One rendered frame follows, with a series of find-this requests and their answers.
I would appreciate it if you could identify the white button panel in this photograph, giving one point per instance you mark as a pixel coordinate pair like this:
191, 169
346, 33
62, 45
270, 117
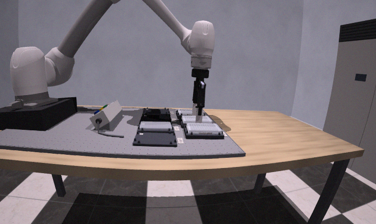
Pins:
106, 118

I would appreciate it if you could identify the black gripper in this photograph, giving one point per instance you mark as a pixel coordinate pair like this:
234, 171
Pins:
199, 93

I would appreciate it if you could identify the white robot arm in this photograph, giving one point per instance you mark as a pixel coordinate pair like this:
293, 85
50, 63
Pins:
32, 72

